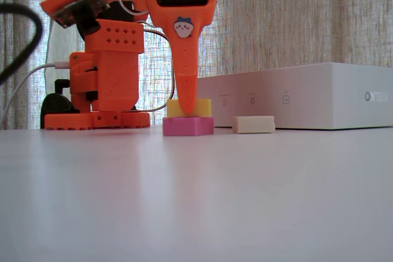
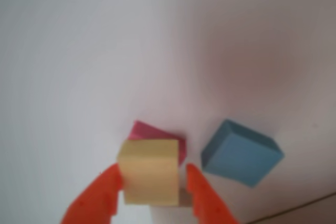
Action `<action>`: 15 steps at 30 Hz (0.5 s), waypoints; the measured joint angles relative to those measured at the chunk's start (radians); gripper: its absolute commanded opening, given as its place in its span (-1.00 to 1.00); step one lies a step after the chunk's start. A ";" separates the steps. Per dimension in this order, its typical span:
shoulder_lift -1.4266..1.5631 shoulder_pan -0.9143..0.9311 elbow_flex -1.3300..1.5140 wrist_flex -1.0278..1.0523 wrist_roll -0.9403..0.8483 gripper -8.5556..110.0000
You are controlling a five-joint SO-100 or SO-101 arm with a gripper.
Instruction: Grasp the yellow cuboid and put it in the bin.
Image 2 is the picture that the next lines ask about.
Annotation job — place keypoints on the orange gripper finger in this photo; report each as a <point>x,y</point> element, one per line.
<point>207,200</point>
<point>97,195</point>

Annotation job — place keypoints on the yellow foam cuboid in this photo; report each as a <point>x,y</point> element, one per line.
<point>149,171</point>

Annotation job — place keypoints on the blue foam cuboid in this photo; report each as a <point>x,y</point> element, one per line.
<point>241,158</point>

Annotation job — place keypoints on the pink foam cuboid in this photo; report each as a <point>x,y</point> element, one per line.
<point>147,130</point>

